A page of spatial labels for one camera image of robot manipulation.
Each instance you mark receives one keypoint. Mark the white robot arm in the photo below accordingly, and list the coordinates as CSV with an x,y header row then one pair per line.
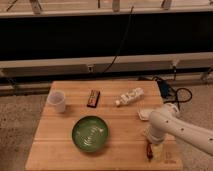
x,y
164,120

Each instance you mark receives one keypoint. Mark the green ceramic bowl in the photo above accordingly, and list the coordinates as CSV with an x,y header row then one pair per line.
x,y
90,134

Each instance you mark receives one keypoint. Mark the dark chocolate bar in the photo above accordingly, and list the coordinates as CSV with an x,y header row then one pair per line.
x,y
93,99

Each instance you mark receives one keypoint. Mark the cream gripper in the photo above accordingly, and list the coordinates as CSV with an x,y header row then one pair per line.
x,y
157,151

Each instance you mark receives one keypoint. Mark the blue power adapter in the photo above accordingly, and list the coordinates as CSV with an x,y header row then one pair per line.
x,y
164,89

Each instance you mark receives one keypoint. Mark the white plastic bottle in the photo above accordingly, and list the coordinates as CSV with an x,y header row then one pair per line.
x,y
130,97

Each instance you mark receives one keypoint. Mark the small white dish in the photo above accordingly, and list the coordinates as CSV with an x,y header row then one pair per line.
x,y
144,114

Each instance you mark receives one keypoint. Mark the translucent plastic cup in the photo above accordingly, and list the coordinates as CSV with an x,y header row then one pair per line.
x,y
56,99

